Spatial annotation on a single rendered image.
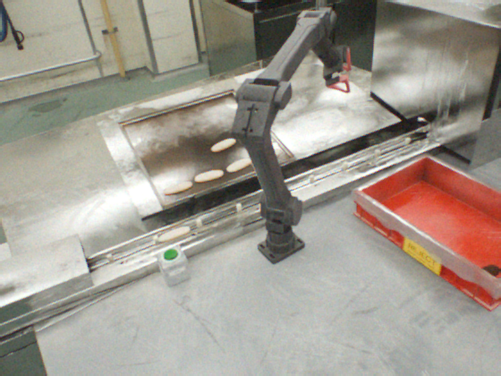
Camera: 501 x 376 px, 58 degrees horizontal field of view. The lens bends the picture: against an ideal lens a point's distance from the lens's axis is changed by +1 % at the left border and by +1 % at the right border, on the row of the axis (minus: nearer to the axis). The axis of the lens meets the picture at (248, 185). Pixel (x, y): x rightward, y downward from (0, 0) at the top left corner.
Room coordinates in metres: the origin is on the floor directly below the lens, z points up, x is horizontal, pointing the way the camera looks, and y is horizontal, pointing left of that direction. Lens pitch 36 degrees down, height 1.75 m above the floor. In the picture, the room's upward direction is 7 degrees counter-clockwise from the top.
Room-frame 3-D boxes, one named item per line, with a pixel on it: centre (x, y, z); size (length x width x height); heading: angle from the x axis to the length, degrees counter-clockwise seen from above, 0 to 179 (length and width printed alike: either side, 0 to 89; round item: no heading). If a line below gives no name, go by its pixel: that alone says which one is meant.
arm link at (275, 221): (0.98, -0.08, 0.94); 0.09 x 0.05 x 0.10; 151
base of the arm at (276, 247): (0.95, -0.08, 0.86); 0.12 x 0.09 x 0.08; 119
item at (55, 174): (1.70, 0.09, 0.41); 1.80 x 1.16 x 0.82; 119
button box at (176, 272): (0.90, 0.24, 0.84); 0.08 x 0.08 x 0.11; 23
